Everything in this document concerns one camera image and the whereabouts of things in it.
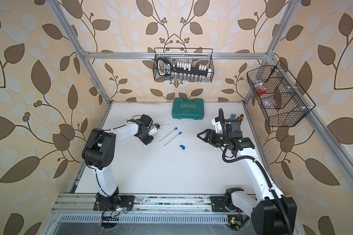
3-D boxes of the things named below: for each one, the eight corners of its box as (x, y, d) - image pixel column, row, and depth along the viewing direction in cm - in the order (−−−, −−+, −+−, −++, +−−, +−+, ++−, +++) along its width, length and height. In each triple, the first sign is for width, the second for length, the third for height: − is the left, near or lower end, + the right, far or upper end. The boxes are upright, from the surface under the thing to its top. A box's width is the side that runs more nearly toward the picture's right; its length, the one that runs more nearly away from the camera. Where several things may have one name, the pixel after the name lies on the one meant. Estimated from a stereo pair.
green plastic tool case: (172, 119, 111) (171, 115, 107) (173, 101, 124) (172, 96, 121) (204, 119, 111) (205, 115, 107) (202, 101, 124) (202, 96, 120)
